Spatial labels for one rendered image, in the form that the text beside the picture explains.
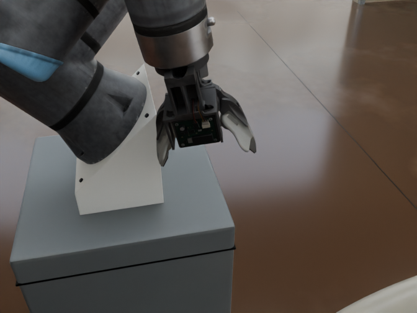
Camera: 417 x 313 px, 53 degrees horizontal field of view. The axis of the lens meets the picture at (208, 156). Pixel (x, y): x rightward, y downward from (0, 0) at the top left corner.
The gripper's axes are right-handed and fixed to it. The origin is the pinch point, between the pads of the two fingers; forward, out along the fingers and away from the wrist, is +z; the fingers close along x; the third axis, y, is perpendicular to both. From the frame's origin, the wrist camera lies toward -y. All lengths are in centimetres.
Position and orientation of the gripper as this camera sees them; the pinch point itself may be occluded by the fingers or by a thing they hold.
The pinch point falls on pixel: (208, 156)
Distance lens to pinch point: 67.8
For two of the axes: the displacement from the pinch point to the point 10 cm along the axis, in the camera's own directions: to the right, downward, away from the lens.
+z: 1.8, 7.2, 6.7
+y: 0.2, 6.8, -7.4
